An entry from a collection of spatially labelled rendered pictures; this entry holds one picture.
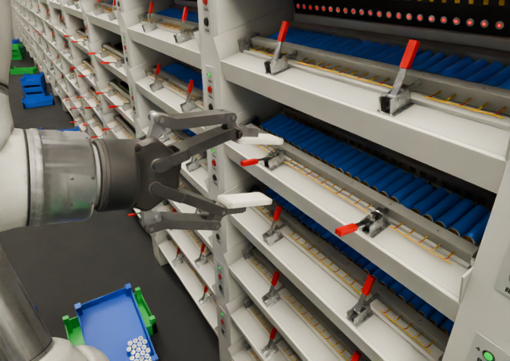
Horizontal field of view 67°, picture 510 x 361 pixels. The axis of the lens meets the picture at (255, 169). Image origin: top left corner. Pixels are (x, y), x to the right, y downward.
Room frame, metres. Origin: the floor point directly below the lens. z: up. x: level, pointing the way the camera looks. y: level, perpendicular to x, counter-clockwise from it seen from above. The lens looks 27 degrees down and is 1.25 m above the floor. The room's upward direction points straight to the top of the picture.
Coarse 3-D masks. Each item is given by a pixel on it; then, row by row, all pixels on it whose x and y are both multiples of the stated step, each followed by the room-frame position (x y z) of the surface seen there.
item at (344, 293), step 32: (256, 192) 0.86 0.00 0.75; (256, 224) 0.77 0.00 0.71; (288, 224) 0.74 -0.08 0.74; (320, 224) 0.71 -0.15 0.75; (288, 256) 0.65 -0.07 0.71; (320, 256) 0.64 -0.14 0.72; (352, 256) 0.60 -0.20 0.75; (320, 288) 0.56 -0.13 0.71; (352, 288) 0.55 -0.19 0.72; (384, 288) 0.52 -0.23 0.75; (352, 320) 0.48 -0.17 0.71; (384, 320) 0.47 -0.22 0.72; (416, 320) 0.45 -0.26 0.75; (448, 320) 0.44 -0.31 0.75; (384, 352) 0.42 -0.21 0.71; (416, 352) 0.41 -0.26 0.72
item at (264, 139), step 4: (260, 136) 0.46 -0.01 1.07; (264, 136) 0.46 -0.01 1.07; (268, 136) 0.46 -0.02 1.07; (272, 136) 0.47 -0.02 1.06; (232, 140) 0.43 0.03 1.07; (236, 140) 0.43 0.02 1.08; (240, 140) 0.42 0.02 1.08; (244, 140) 0.43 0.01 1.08; (248, 140) 0.43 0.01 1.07; (252, 140) 0.43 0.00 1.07; (256, 140) 0.44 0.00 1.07; (260, 140) 0.44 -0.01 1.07; (264, 140) 0.44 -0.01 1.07; (268, 140) 0.45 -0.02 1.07; (272, 140) 0.45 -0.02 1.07; (276, 140) 0.45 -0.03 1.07; (280, 140) 0.46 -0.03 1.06; (264, 144) 0.44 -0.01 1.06; (268, 144) 0.45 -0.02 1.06; (272, 144) 0.45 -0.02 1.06; (276, 144) 0.45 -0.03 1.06; (280, 144) 0.46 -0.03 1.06
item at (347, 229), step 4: (372, 216) 0.48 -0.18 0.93; (364, 220) 0.48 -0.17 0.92; (368, 220) 0.48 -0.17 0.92; (372, 220) 0.48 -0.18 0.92; (348, 224) 0.46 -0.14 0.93; (352, 224) 0.46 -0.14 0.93; (356, 224) 0.47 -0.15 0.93; (360, 224) 0.47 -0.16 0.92; (364, 224) 0.47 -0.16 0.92; (368, 224) 0.47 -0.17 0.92; (336, 228) 0.45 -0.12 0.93; (340, 228) 0.45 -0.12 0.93; (344, 228) 0.45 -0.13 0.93; (348, 228) 0.45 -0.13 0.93; (352, 228) 0.45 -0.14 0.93; (356, 228) 0.46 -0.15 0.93; (336, 232) 0.45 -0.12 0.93; (340, 232) 0.44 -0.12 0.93; (344, 232) 0.44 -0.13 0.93; (348, 232) 0.45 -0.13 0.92; (340, 236) 0.44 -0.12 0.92
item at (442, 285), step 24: (240, 120) 0.87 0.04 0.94; (264, 120) 0.91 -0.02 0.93; (240, 144) 0.82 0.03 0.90; (264, 168) 0.70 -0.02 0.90; (288, 168) 0.69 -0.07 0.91; (288, 192) 0.64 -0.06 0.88; (312, 192) 0.60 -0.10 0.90; (336, 192) 0.59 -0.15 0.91; (312, 216) 0.58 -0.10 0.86; (336, 216) 0.53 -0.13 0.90; (360, 216) 0.52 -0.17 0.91; (360, 240) 0.48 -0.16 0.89; (384, 240) 0.46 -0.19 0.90; (408, 240) 0.45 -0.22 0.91; (384, 264) 0.44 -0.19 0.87; (408, 264) 0.41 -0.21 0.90; (432, 264) 0.40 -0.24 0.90; (456, 264) 0.40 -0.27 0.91; (408, 288) 0.41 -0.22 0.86; (432, 288) 0.37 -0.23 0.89; (456, 288) 0.36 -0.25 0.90; (456, 312) 0.35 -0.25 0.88
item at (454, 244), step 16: (256, 144) 0.79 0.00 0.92; (288, 144) 0.74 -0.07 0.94; (304, 160) 0.67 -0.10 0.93; (320, 176) 0.63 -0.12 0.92; (336, 176) 0.60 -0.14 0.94; (352, 192) 0.56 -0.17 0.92; (368, 192) 0.54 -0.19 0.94; (384, 208) 0.51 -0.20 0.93; (400, 208) 0.49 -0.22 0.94; (400, 224) 0.47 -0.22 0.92; (416, 224) 0.46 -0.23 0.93; (432, 224) 0.45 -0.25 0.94; (432, 240) 0.44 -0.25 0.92; (448, 240) 0.42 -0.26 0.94; (464, 240) 0.41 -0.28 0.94; (464, 256) 0.39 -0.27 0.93
